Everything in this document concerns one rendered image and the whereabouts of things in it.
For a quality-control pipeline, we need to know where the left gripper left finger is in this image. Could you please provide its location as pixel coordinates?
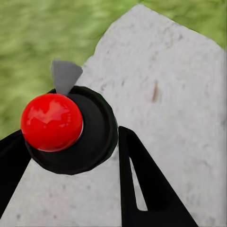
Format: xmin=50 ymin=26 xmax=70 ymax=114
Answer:
xmin=0 ymin=130 xmax=32 ymax=219

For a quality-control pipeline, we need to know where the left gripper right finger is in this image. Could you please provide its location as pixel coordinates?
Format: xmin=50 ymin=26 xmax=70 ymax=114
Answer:
xmin=118 ymin=126 xmax=199 ymax=227

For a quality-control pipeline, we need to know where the insectifuge atomizer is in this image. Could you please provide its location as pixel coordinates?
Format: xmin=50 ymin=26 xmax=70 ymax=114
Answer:
xmin=21 ymin=60 xmax=119 ymax=175

